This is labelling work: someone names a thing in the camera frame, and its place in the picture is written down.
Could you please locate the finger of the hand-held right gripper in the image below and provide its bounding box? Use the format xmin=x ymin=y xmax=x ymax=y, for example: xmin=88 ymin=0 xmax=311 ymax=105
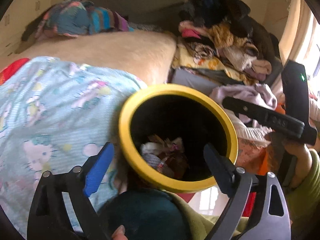
xmin=222 ymin=96 xmax=270 ymax=128

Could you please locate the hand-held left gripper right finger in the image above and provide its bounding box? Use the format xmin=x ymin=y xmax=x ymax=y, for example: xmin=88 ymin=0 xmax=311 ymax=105
xmin=203 ymin=143 xmax=292 ymax=240

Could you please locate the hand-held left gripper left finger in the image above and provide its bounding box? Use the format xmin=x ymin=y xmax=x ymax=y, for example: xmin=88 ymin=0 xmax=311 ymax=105
xmin=27 ymin=142 xmax=115 ymax=240

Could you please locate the dark red snack wrapper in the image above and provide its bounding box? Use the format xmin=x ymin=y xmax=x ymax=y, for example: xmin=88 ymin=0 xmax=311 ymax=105
xmin=160 ymin=152 xmax=190 ymax=180

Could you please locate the yellow rimmed black bin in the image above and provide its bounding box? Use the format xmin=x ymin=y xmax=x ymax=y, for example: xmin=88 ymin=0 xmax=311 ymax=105
xmin=119 ymin=84 xmax=238 ymax=193

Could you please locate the person's right forearm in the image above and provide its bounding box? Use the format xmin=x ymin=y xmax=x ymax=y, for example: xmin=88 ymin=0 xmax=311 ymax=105
xmin=285 ymin=150 xmax=320 ymax=240

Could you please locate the person's right hand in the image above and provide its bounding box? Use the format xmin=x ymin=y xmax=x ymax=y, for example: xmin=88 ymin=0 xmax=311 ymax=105
xmin=284 ymin=142 xmax=314 ymax=188

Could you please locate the person's left hand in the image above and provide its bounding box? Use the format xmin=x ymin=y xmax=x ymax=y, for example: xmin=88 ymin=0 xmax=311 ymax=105
xmin=111 ymin=226 xmax=127 ymax=240

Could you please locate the lavender cloth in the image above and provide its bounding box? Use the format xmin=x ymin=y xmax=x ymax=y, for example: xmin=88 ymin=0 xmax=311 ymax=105
xmin=210 ymin=84 xmax=278 ymax=130

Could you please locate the white fleece garment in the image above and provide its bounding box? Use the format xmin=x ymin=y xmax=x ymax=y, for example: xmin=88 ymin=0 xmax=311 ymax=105
xmin=220 ymin=46 xmax=272 ymax=74

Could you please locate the window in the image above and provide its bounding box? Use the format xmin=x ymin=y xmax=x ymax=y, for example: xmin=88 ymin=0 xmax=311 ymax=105
xmin=307 ymin=12 xmax=320 ymax=80

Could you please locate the person's green jacket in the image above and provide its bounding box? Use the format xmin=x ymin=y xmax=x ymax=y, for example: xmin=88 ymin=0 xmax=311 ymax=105
xmin=170 ymin=192 xmax=250 ymax=240

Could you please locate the grey cushion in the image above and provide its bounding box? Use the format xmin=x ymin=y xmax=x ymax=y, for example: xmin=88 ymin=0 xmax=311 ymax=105
xmin=172 ymin=69 xmax=243 ymax=95

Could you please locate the yellow cartoon blanket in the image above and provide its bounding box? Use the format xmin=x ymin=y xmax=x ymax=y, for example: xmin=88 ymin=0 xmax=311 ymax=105
xmin=172 ymin=44 xmax=253 ymax=85

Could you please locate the person's dark teal trouser leg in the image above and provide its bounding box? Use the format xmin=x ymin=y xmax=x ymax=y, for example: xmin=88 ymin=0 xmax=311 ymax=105
xmin=99 ymin=190 xmax=193 ymax=240

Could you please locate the beige curtain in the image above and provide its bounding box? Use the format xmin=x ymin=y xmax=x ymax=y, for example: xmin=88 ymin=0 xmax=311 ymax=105
xmin=275 ymin=0 xmax=313 ymax=80

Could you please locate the zebra striped cloth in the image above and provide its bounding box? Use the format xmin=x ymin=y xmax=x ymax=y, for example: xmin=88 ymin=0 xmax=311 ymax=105
xmin=186 ymin=40 xmax=218 ymax=58

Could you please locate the yellow knit sweater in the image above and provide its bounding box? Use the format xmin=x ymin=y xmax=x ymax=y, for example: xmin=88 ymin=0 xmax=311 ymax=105
xmin=207 ymin=22 xmax=250 ymax=48

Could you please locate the cartoon cat light blue blanket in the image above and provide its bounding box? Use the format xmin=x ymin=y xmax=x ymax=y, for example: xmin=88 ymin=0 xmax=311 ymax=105
xmin=0 ymin=56 xmax=148 ymax=238

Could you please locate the pink garment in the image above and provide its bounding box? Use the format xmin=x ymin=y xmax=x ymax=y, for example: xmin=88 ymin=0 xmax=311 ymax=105
xmin=179 ymin=21 xmax=210 ymax=39

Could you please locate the pile of clothes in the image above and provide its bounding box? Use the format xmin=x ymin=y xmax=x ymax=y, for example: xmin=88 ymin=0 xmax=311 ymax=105
xmin=179 ymin=0 xmax=279 ymax=55

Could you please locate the beige plush bed cover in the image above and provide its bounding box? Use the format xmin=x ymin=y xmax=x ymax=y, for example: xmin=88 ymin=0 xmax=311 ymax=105
xmin=0 ymin=31 xmax=177 ymax=85

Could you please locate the grey patterned cloth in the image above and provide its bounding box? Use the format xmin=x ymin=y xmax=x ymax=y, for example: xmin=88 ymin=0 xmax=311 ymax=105
xmin=127 ymin=22 xmax=165 ymax=33

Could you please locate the red blanket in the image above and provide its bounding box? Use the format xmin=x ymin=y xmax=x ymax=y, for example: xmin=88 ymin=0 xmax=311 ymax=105
xmin=0 ymin=57 xmax=30 ymax=85

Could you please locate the grey padded headboard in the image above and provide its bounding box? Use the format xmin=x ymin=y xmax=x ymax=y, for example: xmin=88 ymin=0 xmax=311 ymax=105
xmin=77 ymin=0 xmax=190 ymax=33

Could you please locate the striped towel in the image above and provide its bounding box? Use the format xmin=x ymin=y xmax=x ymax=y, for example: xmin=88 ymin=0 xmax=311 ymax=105
xmin=86 ymin=7 xmax=134 ymax=34

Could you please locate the teal floral quilt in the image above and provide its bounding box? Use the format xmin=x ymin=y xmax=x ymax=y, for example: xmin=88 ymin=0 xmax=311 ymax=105
xmin=35 ymin=0 xmax=95 ymax=39

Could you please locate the dark grey pillow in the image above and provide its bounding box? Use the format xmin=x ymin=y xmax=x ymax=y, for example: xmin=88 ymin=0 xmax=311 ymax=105
xmin=21 ymin=17 xmax=45 ymax=42

